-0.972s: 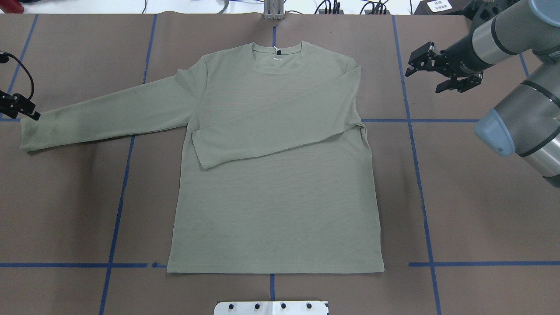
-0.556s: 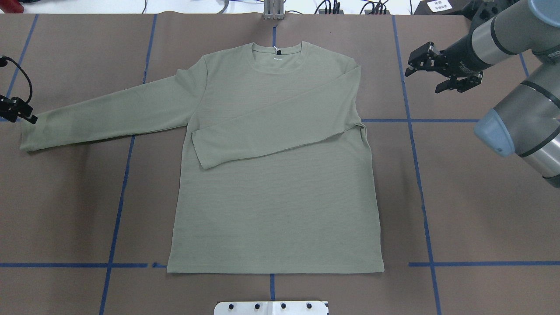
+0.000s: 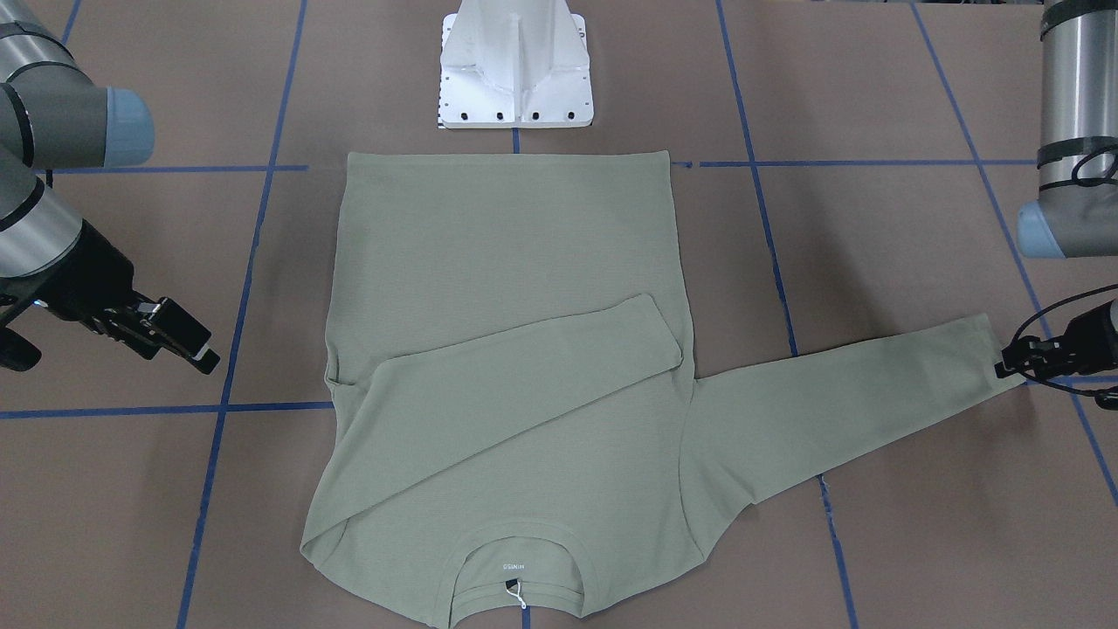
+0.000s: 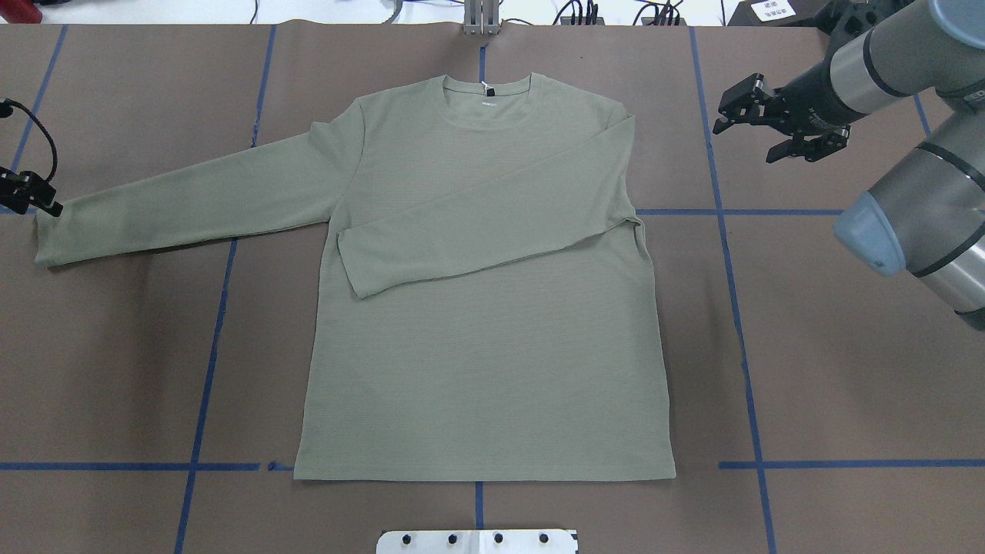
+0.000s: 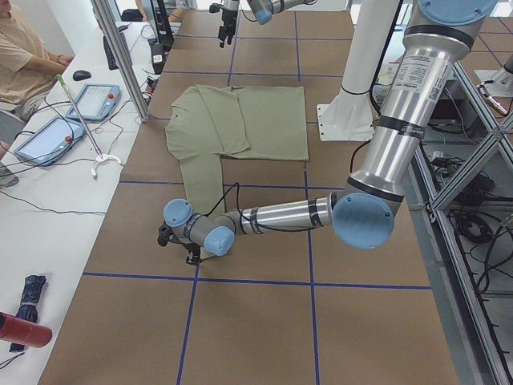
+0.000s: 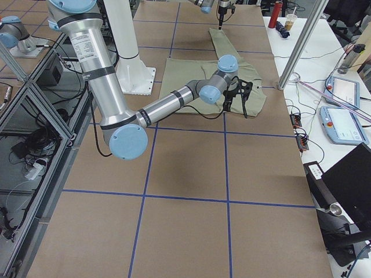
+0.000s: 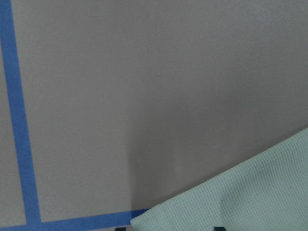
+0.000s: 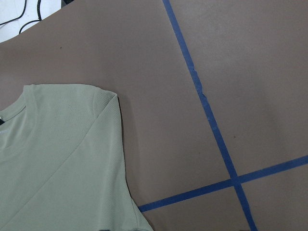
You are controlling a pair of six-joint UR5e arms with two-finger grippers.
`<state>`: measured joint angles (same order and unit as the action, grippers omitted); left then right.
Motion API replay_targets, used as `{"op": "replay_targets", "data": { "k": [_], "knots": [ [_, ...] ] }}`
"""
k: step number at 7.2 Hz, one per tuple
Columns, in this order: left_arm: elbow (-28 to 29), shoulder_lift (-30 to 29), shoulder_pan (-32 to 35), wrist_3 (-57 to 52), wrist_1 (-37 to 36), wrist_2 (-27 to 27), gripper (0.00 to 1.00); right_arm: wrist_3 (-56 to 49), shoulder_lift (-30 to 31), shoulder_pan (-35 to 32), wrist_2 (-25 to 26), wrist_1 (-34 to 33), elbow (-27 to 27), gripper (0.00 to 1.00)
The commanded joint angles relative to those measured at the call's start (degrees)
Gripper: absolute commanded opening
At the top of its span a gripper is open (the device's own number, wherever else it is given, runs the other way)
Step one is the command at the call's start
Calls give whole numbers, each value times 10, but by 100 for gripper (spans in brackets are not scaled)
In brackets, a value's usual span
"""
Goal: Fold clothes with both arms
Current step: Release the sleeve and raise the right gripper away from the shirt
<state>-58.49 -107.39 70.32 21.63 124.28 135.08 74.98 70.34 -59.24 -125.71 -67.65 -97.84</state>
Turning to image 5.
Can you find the blue teach pendant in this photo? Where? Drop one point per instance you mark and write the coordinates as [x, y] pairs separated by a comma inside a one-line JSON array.
[[96, 101], [50, 142]]

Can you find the far blue teach pendant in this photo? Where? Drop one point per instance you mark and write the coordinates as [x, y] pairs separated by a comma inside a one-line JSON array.
[[96, 101]]

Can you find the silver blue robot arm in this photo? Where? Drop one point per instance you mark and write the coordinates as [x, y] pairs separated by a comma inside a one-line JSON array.
[[263, 10], [437, 36]]

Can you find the aluminium frame post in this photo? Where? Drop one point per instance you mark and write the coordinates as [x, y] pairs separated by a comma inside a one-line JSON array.
[[107, 23]]

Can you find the black keyboard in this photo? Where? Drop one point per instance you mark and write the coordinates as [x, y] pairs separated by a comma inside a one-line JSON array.
[[111, 61]]

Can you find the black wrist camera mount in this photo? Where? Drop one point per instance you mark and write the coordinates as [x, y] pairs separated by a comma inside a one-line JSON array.
[[215, 8], [165, 235]]

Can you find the near blue teach pendant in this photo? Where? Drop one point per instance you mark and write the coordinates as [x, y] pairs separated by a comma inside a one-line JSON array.
[[50, 142]]

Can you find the seated person beige shirt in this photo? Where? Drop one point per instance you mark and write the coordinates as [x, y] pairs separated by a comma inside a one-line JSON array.
[[28, 69]]

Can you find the red water bottle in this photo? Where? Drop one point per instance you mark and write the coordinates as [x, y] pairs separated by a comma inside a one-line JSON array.
[[11, 330]]

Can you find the dark blue folded umbrella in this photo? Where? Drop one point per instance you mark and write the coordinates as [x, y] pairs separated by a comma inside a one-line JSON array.
[[27, 309]]

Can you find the black computer mouse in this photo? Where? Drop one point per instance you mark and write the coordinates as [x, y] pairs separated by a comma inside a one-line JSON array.
[[80, 75]]

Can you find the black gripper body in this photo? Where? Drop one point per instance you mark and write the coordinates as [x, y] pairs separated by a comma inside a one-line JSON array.
[[227, 19], [193, 252]]

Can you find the olive green long-sleeve shirt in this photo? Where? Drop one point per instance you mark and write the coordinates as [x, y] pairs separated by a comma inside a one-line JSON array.
[[249, 122]]

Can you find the aluminium frame side rack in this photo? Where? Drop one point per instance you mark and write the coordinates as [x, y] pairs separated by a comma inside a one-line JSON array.
[[459, 188]]

